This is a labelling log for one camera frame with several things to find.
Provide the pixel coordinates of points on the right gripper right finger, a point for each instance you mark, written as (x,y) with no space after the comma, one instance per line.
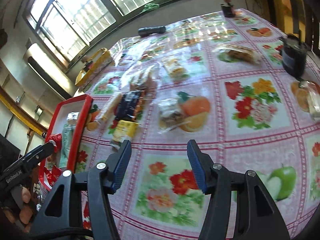
(257,216)

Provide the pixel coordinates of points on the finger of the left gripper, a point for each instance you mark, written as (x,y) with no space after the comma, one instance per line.
(38,154)

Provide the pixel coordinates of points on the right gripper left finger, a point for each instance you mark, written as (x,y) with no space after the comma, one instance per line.
(78,206)

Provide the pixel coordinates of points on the red snack packet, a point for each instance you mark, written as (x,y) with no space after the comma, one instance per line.
(51,171)

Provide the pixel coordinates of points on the green long snack packet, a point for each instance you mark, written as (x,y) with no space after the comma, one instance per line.
(67,136)

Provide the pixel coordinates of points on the yellow cracker snack packet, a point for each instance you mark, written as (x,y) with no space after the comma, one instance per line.
(125,130)

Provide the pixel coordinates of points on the white long biscuit packet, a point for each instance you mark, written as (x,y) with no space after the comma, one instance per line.
(109,107)

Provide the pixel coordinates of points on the dark blue snack packet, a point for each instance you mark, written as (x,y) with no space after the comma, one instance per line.
(130,105)

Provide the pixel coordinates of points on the person left hand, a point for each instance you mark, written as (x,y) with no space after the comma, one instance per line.
(19,212)

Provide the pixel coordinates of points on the red shallow tray box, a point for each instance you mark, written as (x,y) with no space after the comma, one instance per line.
(77,157)

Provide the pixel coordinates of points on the white tower air conditioner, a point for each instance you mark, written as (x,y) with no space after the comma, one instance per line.
(49,72)

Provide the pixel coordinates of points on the clear sesame candy packet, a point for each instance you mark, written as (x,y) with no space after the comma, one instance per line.
(170,114)

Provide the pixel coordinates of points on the clear striped biscuit packet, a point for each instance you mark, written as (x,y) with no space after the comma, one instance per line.
(142,79)

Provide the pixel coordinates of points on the black weight in yellow tray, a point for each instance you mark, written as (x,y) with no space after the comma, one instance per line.
(88,63)

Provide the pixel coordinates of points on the yellow shallow tray box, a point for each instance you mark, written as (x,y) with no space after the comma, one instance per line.
(101,59)

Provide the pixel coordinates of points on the floral wrapped snack packet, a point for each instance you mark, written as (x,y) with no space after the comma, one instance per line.
(174,69)

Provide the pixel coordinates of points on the clear cake packet right edge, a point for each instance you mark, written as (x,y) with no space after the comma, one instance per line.
(310,98)

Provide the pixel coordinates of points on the floral plastic tablecloth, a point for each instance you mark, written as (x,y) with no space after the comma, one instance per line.
(245,116)

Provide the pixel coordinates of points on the black flashlight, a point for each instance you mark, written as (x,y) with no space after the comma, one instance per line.
(147,31)

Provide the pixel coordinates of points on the black weight right edge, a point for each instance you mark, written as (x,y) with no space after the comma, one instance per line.
(293,55)

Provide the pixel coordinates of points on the clear pastry packet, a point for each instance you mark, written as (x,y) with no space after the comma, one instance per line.
(234,53)

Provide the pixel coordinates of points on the green cloth on windowsill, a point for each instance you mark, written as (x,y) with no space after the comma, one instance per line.
(150,7)

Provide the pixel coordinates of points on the small black weight far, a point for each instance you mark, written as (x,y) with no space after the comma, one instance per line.
(228,9)

